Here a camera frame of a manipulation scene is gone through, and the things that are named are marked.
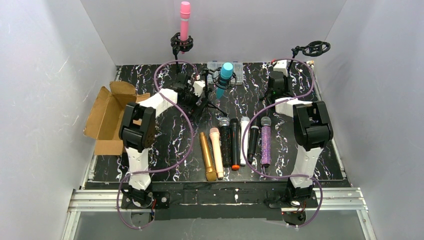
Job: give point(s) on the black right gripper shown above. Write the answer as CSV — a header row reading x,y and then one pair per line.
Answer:
x,y
276,82

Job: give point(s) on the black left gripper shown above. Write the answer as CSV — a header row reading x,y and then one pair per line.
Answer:
x,y
191,100

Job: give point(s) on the beige microphone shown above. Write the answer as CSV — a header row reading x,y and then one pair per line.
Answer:
x,y
214,136

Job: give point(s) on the purple glitter microphone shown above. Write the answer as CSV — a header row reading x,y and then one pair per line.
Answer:
x,y
265,141

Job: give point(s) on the black glitter silver-mesh microphone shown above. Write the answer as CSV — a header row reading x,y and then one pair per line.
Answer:
x,y
224,131

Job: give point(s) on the turquoise blue microphone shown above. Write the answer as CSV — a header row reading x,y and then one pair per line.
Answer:
x,y
224,77

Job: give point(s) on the black orange-tipped microphone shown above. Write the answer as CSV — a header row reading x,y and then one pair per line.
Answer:
x,y
235,144

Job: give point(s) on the white microphone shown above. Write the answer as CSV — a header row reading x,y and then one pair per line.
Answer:
x,y
244,139

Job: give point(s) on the black white-banded microphone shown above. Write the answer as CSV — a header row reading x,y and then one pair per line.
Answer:
x,y
253,138

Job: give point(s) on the black round-base microphone stand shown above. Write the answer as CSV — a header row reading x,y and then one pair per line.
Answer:
x,y
178,45

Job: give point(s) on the gold microphone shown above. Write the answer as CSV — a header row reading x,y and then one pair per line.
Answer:
x,y
210,172

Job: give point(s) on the brown cardboard box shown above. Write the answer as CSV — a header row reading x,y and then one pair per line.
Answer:
x,y
105,118

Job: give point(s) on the pink microphone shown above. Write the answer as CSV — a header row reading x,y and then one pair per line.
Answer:
x,y
185,11

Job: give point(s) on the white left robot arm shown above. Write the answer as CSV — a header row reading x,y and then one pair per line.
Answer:
x,y
138,128

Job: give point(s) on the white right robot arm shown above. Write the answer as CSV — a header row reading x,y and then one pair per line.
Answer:
x,y
312,131

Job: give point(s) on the clear plastic organizer box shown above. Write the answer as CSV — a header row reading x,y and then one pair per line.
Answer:
x,y
237,69

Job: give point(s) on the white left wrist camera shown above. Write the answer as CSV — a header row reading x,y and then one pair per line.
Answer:
x,y
198,87

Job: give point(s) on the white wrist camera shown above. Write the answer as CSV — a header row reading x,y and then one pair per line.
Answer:
x,y
281,66
198,87

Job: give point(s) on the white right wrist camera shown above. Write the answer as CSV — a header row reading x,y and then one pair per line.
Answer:
x,y
281,66

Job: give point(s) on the aluminium frame rail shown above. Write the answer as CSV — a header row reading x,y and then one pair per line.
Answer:
x,y
221,204

